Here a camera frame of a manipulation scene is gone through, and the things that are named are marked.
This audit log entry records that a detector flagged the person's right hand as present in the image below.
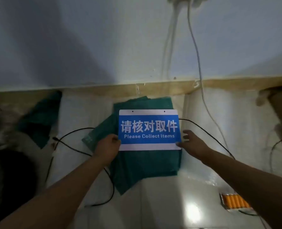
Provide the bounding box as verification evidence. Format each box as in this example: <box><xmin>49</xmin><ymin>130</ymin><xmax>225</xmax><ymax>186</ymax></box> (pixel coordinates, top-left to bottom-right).
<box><xmin>176</xmin><ymin>130</ymin><xmax>213</xmax><ymax>165</ymax></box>

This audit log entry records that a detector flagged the person's left forearm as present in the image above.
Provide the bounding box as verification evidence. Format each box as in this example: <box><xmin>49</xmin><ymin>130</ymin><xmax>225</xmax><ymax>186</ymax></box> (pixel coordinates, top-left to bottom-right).
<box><xmin>0</xmin><ymin>154</ymin><xmax>111</xmax><ymax>229</ymax></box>

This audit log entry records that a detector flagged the white wall conduit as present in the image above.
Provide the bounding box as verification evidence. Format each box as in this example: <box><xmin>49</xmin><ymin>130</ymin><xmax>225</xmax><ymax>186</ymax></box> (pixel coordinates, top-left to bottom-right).
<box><xmin>161</xmin><ymin>2</ymin><xmax>181</xmax><ymax>80</ymax></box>

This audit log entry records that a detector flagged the pack of orange batteries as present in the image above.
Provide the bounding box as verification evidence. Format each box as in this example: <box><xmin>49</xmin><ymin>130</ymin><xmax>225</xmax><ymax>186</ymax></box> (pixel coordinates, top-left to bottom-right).
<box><xmin>219</xmin><ymin>192</ymin><xmax>252</xmax><ymax>211</ymax></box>

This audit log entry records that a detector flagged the small crumpled green cloth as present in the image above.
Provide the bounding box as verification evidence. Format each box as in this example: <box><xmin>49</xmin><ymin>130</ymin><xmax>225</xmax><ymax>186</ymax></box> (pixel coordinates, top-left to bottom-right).
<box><xmin>17</xmin><ymin>90</ymin><xmax>62</xmax><ymax>149</ymax></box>

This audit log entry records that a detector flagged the long looped black cable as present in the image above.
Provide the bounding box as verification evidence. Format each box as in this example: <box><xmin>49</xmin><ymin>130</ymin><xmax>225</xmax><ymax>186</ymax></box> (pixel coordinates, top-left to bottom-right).
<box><xmin>45</xmin><ymin>127</ymin><xmax>115</xmax><ymax>208</ymax></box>

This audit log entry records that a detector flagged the person's left hand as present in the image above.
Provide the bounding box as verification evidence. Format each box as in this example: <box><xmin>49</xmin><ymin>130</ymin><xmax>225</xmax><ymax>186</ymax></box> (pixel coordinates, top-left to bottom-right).
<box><xmin>93</xmin><ymin>134</ymin><xmax>121</xmax><ymax>165</ymax></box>

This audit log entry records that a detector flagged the white power cable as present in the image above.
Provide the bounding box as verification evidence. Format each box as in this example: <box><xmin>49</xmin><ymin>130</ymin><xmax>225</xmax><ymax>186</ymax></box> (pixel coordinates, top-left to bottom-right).
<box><xmin>186</xmin><ymin>0</ymin><xmax>230</xmax><ymax>150</ymax></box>

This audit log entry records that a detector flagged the blue and white sign plate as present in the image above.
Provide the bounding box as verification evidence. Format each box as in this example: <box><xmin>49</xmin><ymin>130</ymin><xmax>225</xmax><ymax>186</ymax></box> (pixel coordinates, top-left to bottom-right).
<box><xmin>119</xmin><ymin>109</ymin><xmax>182</xmax><ymax>151</ymax></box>

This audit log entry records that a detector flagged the large folded green cloth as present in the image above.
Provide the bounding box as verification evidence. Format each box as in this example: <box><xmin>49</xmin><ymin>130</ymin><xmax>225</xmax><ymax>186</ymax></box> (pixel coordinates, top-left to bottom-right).
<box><xmin>82</xmin><ymin>96</ymin><xmax>182</xmax><ymax>195</ymax></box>

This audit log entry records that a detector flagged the person's right forearm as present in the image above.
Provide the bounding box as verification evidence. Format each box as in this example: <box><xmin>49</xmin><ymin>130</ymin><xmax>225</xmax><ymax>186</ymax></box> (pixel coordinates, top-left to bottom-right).
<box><xmin>203</xmin><ymin>150</ymin><xmax>282</xmax><ymax>229</ymax></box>

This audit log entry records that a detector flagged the curved black cable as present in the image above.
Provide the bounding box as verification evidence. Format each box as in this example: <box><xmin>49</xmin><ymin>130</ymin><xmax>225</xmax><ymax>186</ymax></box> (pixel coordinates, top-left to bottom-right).
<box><xmin>269</xmin><ymin>137</ymin><xmax>282</xmax><ymax>173</ymax></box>

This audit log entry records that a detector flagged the thin black cable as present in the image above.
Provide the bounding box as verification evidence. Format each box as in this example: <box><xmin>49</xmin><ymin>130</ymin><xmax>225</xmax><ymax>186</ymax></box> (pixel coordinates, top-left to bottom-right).
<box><xmin>179</xmin><ymin>118</ymin><xmax>236</xmax><ymax>160</ymax></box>

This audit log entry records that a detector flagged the wooden baseboard strip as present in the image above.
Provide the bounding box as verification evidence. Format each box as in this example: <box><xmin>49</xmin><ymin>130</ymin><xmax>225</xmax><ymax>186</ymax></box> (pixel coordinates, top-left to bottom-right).
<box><xmin>0</xmin><ymin>76</ymin><xmax>282</xmax><ymax>98</ymax></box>

